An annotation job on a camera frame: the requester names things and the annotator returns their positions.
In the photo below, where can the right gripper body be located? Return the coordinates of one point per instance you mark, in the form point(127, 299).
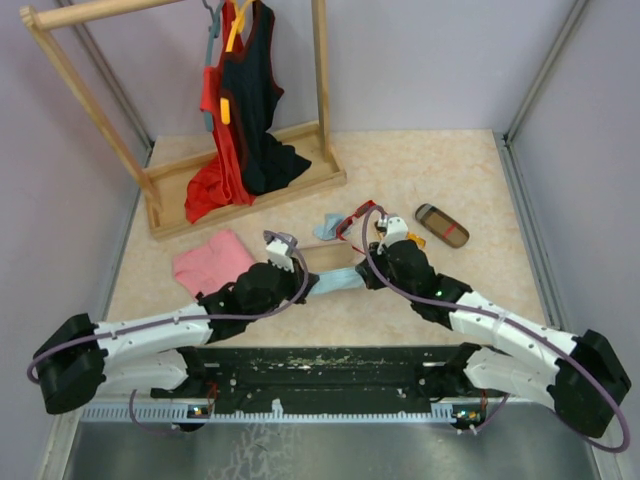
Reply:
point(382, 264)

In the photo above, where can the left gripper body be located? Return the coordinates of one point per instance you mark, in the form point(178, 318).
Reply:
point(293, 279)

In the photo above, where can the orange sunglasses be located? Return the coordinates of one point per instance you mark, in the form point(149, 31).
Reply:
point(419, 241)

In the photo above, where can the light blue cleaning cloth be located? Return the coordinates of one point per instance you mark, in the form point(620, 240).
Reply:
point(336, 280)

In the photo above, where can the pink shirt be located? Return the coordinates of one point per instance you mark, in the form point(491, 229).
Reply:
point(207, 268)

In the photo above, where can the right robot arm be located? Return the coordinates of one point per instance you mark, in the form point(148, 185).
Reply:
point(578, 377)

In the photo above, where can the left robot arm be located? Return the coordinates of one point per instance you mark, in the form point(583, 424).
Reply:
point(72, 364)

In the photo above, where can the red sunglasses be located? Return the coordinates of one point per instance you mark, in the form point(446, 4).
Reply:
point(348, 222)

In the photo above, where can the small blue cloth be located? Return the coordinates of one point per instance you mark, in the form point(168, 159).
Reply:
point(327, 231)

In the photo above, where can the brown glasses case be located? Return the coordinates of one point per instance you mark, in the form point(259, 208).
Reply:
point(442, 226)

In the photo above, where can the wooden clothes rack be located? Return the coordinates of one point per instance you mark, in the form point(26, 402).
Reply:
point(164, 186)

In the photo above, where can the black tank top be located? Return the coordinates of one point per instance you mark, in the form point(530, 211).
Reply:
point(248, 85)

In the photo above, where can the yellow hanger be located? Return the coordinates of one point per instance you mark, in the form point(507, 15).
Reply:
point(236, 27)

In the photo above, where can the grey-blue hanger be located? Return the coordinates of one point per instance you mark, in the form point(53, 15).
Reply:
point(214, 31)

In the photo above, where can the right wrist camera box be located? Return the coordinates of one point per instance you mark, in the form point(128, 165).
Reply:
point(392, 229)

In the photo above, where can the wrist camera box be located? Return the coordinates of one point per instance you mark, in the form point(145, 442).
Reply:
point(392, 229)
point(279, 250)

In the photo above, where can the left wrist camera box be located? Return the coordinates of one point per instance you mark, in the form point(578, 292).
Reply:
point(279, 250)

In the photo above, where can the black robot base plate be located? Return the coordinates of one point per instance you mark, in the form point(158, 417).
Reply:
point(323, 380)

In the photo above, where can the white cable duct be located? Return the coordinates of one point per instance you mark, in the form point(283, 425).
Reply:
point(184, 413)

